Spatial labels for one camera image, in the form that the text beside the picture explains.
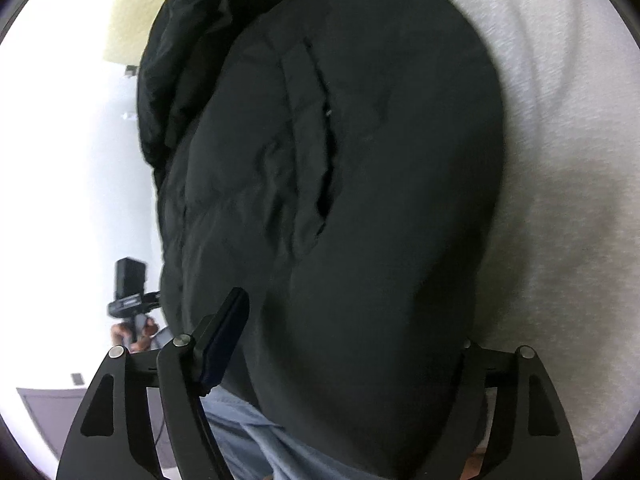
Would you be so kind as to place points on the person's left hand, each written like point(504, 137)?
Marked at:
point(149, 330)

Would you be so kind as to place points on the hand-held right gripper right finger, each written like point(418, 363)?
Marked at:
point(475, 385)

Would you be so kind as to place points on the grey bed cover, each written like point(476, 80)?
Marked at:
point(550, 110)

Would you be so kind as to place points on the grey door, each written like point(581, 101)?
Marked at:
point(55, 415)

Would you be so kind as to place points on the wall socket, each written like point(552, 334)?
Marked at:
point(131, 71)

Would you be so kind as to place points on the person's blue jeans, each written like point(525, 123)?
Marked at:
point(260, 440)

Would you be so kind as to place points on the wall switch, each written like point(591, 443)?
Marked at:
point(77, 378)

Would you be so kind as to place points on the black puffer jacket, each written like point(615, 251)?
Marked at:
point(340, 185)

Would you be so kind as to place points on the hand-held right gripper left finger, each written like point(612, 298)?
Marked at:
point(225, 340)

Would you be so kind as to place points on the cream quilted headboard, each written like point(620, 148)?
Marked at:
point(135, 20)

